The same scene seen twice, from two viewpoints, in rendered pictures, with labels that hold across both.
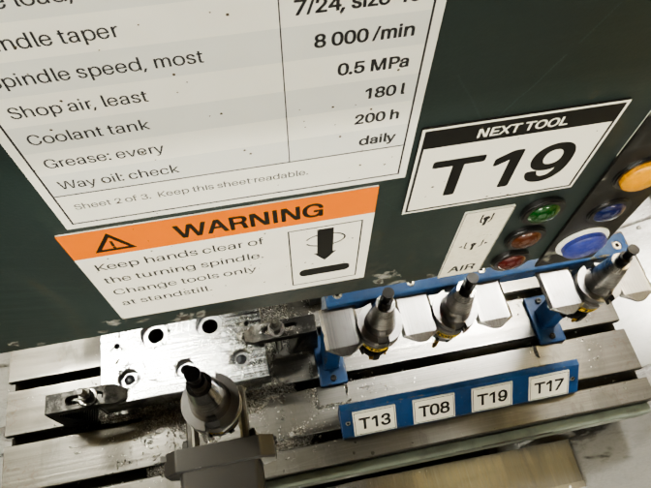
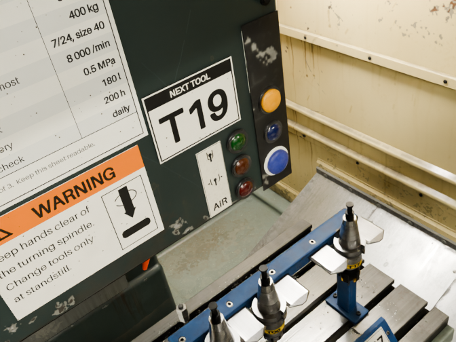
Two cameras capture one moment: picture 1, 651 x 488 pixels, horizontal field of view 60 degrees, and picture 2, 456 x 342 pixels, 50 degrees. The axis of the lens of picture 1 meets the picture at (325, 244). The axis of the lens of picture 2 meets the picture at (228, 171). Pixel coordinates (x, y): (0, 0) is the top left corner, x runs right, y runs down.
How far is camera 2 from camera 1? 0.21 m
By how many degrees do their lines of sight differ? 27
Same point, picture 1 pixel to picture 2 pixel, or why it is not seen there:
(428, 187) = (164, 138)
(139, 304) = (26, 298)
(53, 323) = not seen: outside the picture
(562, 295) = (332, 261)
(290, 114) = (70, 105)
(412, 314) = (242, 325)
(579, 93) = (204, 59)
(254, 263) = (90, 233)
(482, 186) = (193, 130)
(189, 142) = (25, 137)
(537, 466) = not seen: outside the picture
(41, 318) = not seen: outside the picture
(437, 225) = (185, 169)
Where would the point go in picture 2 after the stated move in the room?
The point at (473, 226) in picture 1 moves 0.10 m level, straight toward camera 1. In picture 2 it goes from (205, 163) to (199, 235)
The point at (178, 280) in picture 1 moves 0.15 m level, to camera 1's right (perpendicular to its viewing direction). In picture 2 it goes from (47, 263) to (203, 197)
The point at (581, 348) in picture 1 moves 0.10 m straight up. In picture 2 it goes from (382, 311) to (384, 286)
